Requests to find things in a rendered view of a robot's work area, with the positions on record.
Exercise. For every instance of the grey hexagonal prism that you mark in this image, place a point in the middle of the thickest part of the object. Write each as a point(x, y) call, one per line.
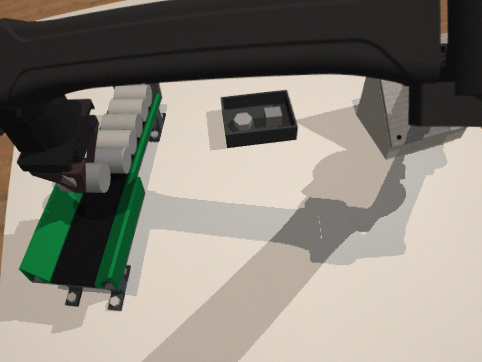
point(243, 121)

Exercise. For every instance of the grey cylinder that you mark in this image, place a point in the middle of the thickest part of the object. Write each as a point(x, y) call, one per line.
point(97, 178)
point(117, 139)
point(134, 92)
point(123, 122)
point(118, 159)
point(126, 106)

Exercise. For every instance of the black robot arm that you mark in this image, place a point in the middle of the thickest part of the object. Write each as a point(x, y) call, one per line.
point(188, 40)

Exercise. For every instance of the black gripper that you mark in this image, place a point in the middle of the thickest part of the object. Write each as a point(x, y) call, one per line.
point(66, 134)

